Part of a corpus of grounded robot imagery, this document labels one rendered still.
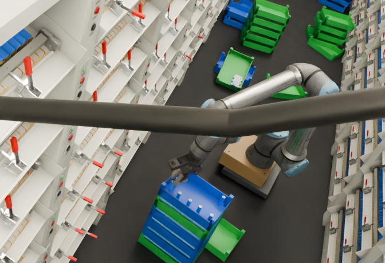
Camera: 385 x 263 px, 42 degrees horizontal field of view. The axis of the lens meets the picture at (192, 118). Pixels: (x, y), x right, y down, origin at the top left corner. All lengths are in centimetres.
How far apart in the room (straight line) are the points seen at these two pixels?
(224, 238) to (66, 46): 195
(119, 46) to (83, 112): 106
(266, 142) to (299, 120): 258
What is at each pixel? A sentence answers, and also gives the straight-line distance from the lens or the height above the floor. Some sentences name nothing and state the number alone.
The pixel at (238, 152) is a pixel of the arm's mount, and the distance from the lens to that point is 311.
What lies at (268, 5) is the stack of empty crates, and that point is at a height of 34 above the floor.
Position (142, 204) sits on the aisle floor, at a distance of 283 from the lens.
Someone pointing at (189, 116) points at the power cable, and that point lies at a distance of 43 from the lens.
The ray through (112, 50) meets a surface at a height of 133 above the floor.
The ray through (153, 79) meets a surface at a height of 74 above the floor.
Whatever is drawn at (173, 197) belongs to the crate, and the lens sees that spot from 232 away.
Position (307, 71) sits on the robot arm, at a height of 96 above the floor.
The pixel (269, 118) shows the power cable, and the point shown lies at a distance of 41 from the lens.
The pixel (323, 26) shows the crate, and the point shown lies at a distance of 491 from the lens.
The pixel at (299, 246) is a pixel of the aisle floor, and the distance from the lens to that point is 306.
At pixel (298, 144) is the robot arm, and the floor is 53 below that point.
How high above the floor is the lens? 219
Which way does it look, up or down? 40 degrees down
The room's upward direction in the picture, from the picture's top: 23 degrees clockwise
